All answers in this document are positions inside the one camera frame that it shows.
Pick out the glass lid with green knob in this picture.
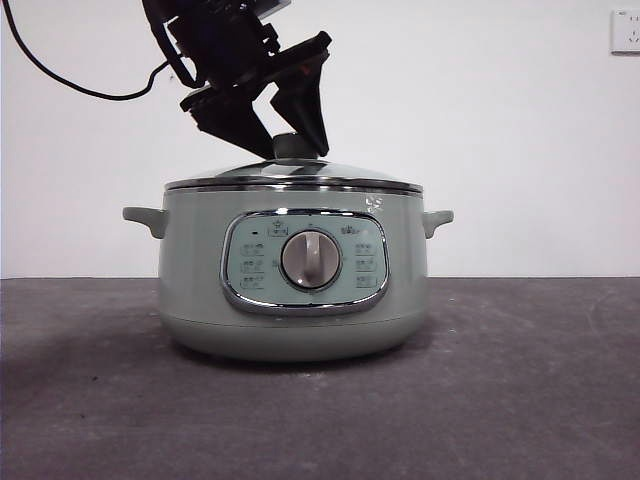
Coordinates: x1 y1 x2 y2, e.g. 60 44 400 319
164 133 424 194

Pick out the sage green electric pot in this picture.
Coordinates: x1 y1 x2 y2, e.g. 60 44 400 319
122 188 455 363

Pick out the black cable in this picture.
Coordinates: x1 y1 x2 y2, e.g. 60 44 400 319
5 0 174 100

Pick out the white wall socket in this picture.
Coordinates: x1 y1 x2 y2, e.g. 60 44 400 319
610 9 640 55

